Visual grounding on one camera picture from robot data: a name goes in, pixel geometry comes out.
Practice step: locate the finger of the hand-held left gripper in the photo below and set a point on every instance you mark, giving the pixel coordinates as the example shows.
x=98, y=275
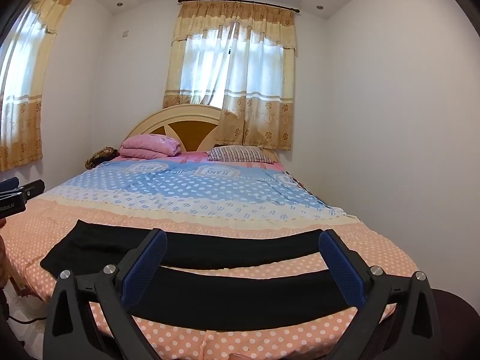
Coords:
x=32, y=188
x=8, y=184

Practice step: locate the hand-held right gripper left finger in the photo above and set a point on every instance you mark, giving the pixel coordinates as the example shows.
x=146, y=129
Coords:
x=148, y=262

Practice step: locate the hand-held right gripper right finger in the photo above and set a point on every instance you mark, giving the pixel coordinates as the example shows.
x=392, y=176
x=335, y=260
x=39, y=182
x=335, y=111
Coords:
x=339, y=262

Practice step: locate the black pants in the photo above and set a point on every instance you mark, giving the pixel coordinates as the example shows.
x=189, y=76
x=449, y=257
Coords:
x=225, y=296

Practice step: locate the beige floral window curtain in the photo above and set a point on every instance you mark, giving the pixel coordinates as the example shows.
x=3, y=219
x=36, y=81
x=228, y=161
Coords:
x=30, y=127
x=262, y=120

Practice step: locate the polka dot bed cover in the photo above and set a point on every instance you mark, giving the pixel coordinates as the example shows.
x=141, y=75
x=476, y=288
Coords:
x=225, y=198

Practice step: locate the pink folded blanket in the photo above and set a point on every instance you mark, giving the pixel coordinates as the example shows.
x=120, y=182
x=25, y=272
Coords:
x=150, y=146

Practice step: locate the dark maroon cloth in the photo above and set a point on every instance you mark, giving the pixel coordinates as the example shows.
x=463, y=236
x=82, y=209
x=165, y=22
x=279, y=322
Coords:
x=461, y=326

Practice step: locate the cream wooden headboard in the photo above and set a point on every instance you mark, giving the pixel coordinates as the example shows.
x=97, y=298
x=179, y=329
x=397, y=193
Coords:
x=187, y=127

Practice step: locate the striped pillow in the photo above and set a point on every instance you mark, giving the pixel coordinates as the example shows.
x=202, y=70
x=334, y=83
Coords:
x=240, y=154

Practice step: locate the dark curtain rod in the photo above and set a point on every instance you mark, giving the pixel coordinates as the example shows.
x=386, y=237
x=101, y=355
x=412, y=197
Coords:
x=240, y=2

